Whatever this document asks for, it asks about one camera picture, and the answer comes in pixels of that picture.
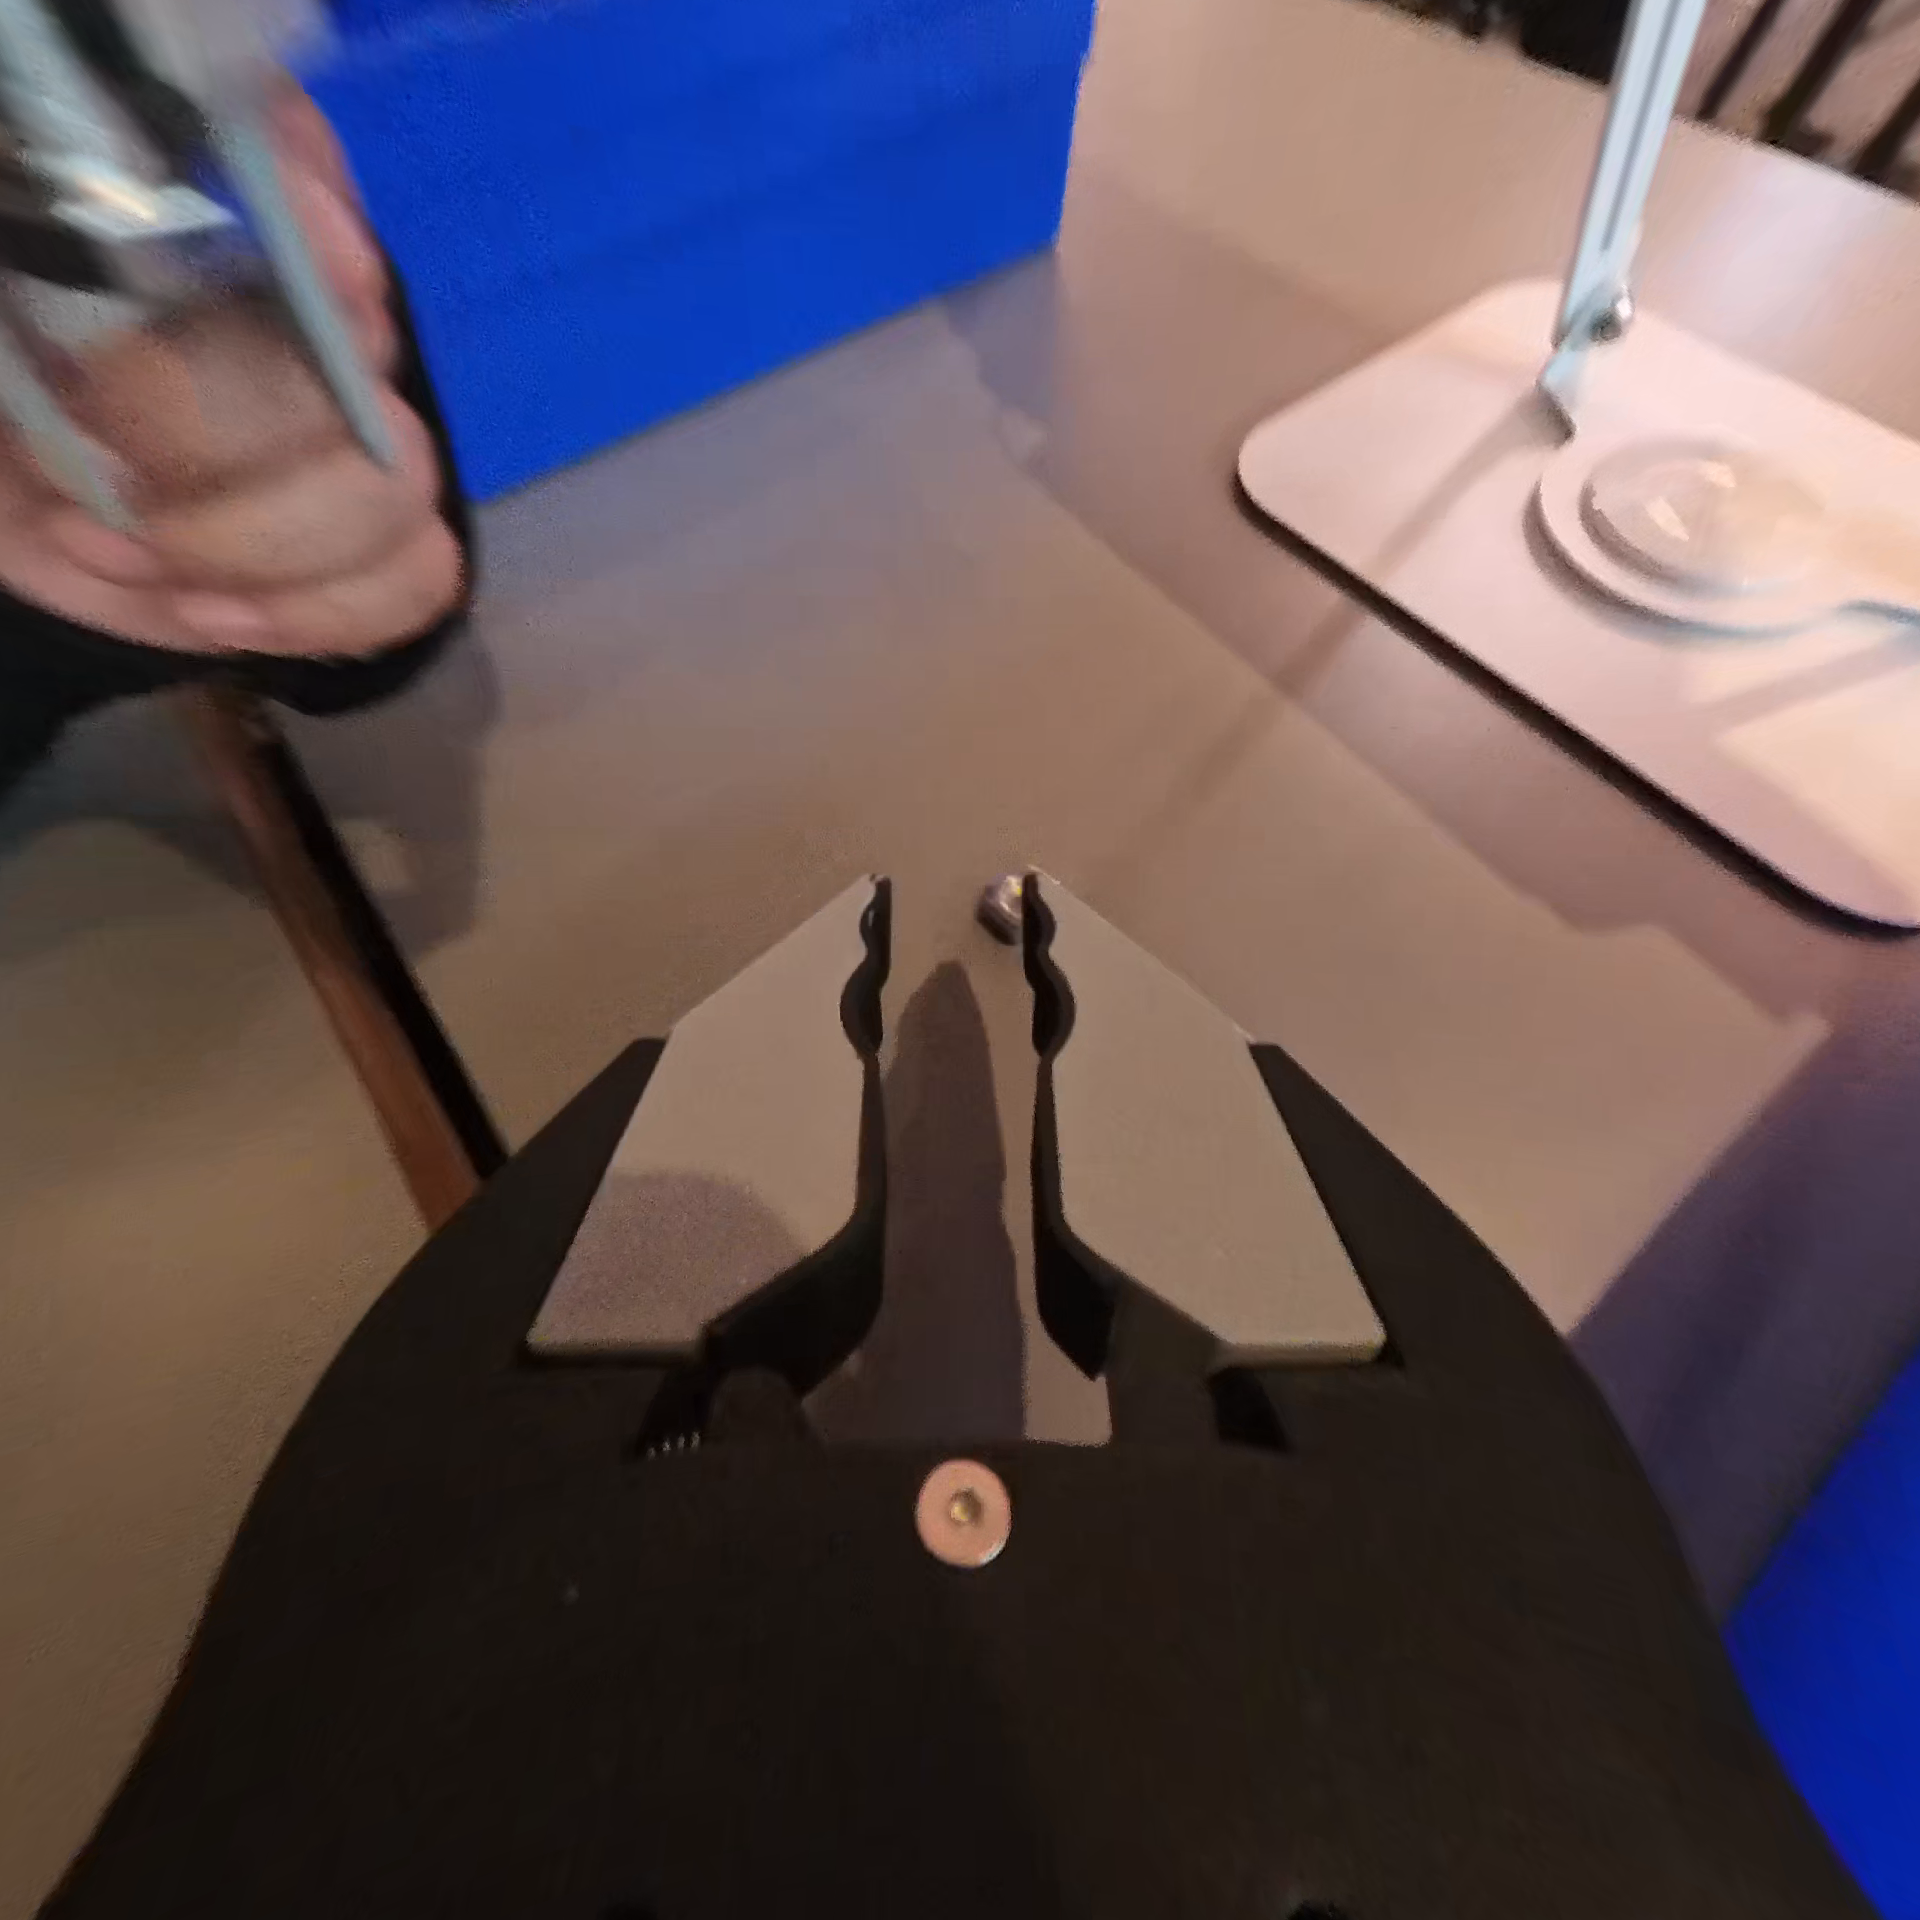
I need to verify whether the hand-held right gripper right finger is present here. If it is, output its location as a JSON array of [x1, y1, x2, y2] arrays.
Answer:
[[1019, 872, 1385, 1382]]

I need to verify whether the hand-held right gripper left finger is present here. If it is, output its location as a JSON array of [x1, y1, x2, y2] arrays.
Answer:
[[522, 877, 901, 1395]]

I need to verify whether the blue plastic bin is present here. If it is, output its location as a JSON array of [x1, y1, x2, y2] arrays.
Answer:
[[296, 0, 1097, 512], [1723, 1320, 1920, 1920]]

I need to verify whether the person's left forearm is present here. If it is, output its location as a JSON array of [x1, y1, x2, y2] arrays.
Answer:
[[0, 282, 482, 798]]

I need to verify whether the person's left hand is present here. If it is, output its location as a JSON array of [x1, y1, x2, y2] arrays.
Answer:
[[0, 90, 470, 658]]

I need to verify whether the white wooden document stand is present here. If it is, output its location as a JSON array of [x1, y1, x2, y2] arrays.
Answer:
[[1237, 0, 1920, 927]]

